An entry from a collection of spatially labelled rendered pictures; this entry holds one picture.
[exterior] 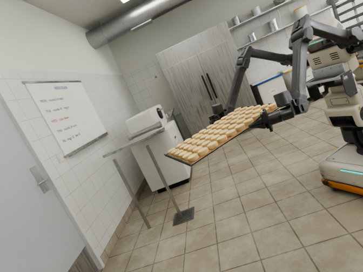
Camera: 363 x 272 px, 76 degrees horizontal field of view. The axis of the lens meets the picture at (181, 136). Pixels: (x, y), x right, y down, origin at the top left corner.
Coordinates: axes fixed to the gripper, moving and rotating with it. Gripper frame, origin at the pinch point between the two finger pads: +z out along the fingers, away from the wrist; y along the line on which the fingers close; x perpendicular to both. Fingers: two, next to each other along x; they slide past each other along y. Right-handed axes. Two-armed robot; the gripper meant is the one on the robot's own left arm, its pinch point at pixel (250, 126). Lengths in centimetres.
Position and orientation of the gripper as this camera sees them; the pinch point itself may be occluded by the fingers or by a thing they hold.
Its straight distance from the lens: 117.6
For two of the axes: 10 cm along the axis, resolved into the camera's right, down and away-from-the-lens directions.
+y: 4.4, 8.8, 1.9
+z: -8.3, 3.2, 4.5
